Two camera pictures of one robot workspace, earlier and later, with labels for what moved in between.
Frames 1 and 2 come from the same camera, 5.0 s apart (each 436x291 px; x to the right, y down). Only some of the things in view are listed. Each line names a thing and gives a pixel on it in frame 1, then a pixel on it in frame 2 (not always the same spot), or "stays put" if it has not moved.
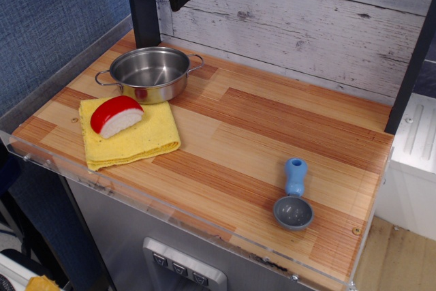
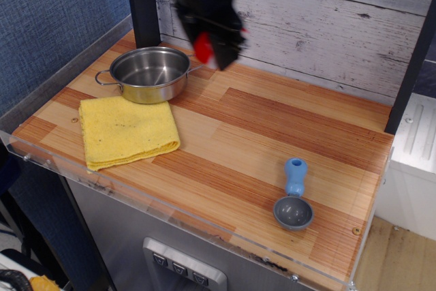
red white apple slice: (116, 115) → (204, 49)
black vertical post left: (144, 14) stays put
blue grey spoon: (294, 212) stays put
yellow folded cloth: (154, 133) stays put
